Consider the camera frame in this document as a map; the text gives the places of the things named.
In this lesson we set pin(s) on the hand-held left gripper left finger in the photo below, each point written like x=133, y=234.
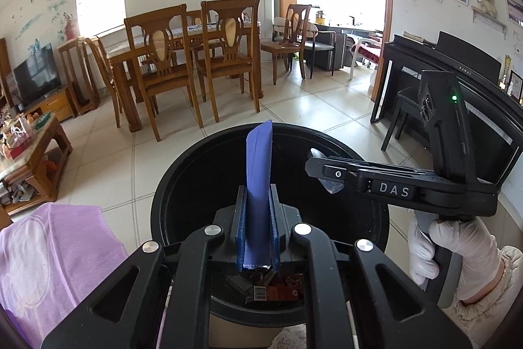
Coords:
x=241, y=226

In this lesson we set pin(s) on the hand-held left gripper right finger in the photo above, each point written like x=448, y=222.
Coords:
x=274, y=226

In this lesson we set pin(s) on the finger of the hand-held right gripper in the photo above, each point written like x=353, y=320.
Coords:
x=339, y=172

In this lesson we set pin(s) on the clear plastic wrapper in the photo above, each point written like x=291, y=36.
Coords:
x=333, y=186

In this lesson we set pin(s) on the blue packet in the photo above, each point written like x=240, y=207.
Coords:
x=257, y=169

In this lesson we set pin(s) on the red milk carton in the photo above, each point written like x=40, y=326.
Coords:
x=282, y=289

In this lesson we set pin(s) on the black trash bin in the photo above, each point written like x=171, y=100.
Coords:
x=196, y=177

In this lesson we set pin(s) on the person's right forearm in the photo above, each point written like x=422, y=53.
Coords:
x=490, y=316

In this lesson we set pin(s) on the person's right hand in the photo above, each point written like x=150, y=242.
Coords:
x=478, y=251

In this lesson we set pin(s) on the dark crumpled wrapper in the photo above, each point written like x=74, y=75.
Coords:
x=241, y=283

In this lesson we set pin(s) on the black piano stool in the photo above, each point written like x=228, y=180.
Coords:
x=402, y=97

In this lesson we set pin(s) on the black upright piano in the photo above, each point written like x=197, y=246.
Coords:
x=482, y=62

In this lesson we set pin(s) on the framed certificate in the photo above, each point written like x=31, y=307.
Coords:
x=515, y=85

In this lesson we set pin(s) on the gold trophy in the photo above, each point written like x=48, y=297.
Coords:
x=506, y=71

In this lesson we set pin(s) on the books on piano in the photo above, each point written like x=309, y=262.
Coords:
x=416, y=39

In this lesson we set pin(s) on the white chair red cushion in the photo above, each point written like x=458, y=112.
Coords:
x=367, y=54

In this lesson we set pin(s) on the grey fluffy rug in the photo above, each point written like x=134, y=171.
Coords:
x=290, y=338

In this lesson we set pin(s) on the dark grey armchair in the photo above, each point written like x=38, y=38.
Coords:
x=327, y=50

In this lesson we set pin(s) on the wooden dining chair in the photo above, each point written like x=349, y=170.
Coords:
x=286, y=44
x=167, y=75
x=229, y=62

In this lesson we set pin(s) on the beige teddy bear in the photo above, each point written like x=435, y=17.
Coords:
x=487, y=3

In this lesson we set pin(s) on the purple blanket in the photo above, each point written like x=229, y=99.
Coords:
x=61, y=259

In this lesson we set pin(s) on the curved back wooden chair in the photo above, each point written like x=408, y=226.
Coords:
x=104, y=71

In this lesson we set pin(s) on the wooden dining table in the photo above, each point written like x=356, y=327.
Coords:
x=122, y=54

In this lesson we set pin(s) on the wooden coffee table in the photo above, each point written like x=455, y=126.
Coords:
x=41, y=152

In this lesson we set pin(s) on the wooden television stand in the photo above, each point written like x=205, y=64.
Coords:
x=57, y=105

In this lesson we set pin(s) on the tall wooden side table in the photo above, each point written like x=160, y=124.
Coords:
x=77, y=79

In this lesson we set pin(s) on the stack of magazines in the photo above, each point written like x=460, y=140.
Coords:
x=18, y=193

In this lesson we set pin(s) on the black flat television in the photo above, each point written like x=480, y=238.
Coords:
x=34, y=75

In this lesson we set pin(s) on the wooden bookshelf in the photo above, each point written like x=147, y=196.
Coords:
x=4, y=71

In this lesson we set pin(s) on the white wall shelf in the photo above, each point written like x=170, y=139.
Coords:
x=490, y=21

